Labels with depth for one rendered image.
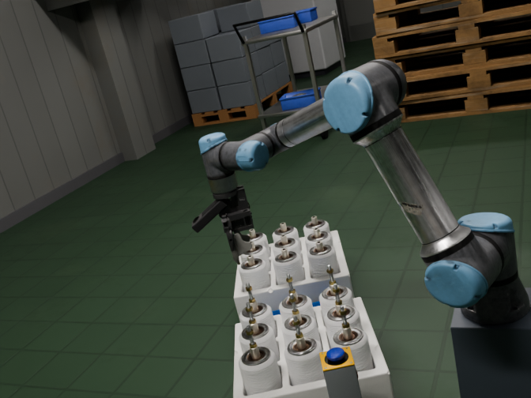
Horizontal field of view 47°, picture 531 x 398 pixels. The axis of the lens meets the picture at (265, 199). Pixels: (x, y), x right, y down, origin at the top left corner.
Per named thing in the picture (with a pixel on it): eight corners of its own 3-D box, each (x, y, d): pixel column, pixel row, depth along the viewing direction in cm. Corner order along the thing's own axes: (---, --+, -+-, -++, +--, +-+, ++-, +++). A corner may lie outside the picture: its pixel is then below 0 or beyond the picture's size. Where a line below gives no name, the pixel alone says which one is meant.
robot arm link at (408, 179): (515, 272, 129) (384, 49, 128) (490, 309, 119) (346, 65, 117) (468, 286, 138) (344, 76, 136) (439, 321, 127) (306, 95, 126)
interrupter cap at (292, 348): (321, 350, 151) (320, 347, 151) (291, 360, 150) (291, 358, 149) (311, 336, 158) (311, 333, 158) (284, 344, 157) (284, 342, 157)
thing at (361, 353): (357, 380, 165) (345, 322, 160) (386, 391, 158) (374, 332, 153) (334, 400, 160) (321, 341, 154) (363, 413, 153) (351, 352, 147)
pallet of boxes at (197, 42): (237, 101, 685) (215, 8, 653) (293, 92, 656) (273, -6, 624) (194, 126, 599) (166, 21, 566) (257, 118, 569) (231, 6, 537)
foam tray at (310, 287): (345, 271, 242) (337, 229, 236) (359, 321, 205) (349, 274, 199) (249, 290, 245) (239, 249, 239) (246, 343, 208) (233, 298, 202)
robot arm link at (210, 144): (212, 140, 154) (190, 140, 160) (224, 180, 158) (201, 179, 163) (233, 130, 160) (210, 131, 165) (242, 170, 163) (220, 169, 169)
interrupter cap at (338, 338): (346, 326, 158) (345, 324, 158) (369, 334, 153) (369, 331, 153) (327, 341, 154) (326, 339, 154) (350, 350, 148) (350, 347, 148)
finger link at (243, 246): (256, 263, 167) (248, 230, 166) (235, 268, 167) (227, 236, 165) (255, 260, 170) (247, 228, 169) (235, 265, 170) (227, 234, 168)
